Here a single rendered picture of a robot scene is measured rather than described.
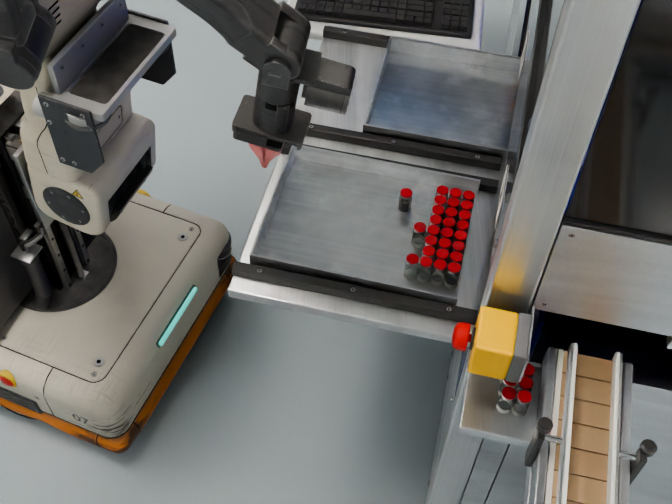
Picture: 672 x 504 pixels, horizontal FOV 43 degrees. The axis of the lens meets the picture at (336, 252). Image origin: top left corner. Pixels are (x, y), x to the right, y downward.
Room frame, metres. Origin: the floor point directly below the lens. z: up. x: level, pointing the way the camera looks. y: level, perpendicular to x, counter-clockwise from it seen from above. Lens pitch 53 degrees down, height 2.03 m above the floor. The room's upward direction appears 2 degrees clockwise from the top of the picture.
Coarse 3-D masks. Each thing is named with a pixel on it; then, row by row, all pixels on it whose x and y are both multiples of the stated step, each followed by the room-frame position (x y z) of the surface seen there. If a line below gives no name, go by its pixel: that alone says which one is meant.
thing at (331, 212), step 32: (288, 160) 1.05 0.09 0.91; (320, 160) 1.08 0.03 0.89; (352, 160) 1.06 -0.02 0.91; (288, 192) 1.00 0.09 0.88; (320, 192) 1.01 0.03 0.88; (352, 192) 1.01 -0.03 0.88; (384, 192) 1.01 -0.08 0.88; (416, 192) 1.01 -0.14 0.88; (448, 192) 1.02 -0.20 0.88; (288, 224) 0.93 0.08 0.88; (320, 224) 0.93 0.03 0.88; (352, 224) 0.94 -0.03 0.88; (384, 224) 0.94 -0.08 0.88; (256, 256) 0.84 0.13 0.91; (288, 256) 0.86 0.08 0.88; (320, 256) 0.87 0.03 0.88; (352, 256) 0.87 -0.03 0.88; (384, 256) 0.87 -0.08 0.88; (384, 288) 0.79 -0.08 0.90; (416, 288) 0.78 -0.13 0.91; (448, 288) 0.81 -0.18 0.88
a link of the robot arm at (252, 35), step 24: (192, 0) 0.83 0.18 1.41; (216, 0) 0.83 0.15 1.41; (240, 0) 0.84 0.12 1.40; (264, 0) 0.87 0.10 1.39; (216, 24) 0.84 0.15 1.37; (240, 24) 0.83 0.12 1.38; (264, 24) 0.84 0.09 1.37; (288, 24) 0.87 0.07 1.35; (240, 48) 0.83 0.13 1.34; (264, 48) 0.83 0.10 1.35; (288, 48) 0.84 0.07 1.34
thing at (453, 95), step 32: (384, 64) 1.33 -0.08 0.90; (416, 64) 1.36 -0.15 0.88; (448, 64) 1.36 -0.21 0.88; (480, 64) 1.36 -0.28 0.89; (512, 64) 1.35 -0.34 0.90; (384, 96) 1.26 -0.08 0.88; (416, 96) 1.26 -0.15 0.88; (448, 96) 1.27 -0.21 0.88; (480, 96) 1.27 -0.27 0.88; (512, 96) 1.27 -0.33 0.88; (384, 128) 1.14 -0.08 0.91; (416, 128) 1.17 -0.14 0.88; (448, 128) 1.18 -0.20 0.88; (480, 128) 1.18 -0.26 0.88
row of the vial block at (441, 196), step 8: (440, 192) 0.98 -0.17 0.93; (440, 200) 0.96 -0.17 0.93; (432, 208) 0.94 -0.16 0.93; (440, 208) 0.94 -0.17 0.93; (432, 216) 0.92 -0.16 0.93; (440, 216) 0.92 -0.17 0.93; (432, 224) 0.91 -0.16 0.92; (440, 224) 0.91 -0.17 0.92; (432, 232) 0.89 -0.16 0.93; (432, 240) 0.87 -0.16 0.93; (424, 248) 0.85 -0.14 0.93; (432, 248) 0.85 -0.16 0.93; (424, 256) 0.84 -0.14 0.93; (432, 256) 0.84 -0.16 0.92; (424, 264) 0.82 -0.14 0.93; (432, 264) 0.84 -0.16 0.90; (424, 272) 0.82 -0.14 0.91; (424, 280) 0.82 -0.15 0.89
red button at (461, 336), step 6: (462, 324) 0.66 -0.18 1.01; (468, 324) 0.66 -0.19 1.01; (456, 330) 0.65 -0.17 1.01; (462, 330) 0.65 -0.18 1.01; (468, 330) 0.65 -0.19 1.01; (456, 336) 0.64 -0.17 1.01; (462, 336) 0.64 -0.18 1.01; (468, 336) 0.64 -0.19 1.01; (456, 342) 0.63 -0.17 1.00; (462, 342) 0.63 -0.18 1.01; (456, 348) 0.63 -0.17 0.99; (462, 348) 0.63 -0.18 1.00
